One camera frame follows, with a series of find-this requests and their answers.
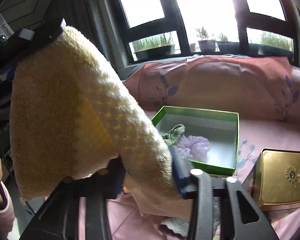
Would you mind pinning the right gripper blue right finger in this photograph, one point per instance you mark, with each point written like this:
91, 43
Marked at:
240, 217

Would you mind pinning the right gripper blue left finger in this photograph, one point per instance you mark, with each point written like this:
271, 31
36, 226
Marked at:
77, 209

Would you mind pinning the grey green fluffy cloth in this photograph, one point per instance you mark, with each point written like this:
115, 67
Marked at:
178, 227

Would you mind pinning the purple mesh bath pouf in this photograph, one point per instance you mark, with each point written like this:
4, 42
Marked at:
195, 148

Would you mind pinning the cream yellow waffle towel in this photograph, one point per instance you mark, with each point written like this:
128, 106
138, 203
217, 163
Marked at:
71, 114

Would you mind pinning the dark green knitted cloth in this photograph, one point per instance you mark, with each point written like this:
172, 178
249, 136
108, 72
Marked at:
173, 135

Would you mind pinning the black gold tea tin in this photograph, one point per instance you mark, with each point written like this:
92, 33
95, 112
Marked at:
274, 181

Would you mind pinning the pink printed bedsheet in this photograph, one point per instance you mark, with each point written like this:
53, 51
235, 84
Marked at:
254, 136

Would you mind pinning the green cardboard box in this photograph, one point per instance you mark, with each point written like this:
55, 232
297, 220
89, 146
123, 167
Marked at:
221, 128

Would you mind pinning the pink floral pillow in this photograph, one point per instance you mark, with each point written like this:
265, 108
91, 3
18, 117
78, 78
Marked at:
255, 88

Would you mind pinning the black long planter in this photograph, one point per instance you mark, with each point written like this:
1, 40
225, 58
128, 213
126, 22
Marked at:
155, 52

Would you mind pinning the black round flower pot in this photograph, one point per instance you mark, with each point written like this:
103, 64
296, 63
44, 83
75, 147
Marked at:
207, 46

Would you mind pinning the black window frame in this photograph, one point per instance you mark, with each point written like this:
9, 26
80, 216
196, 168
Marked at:
240, 27

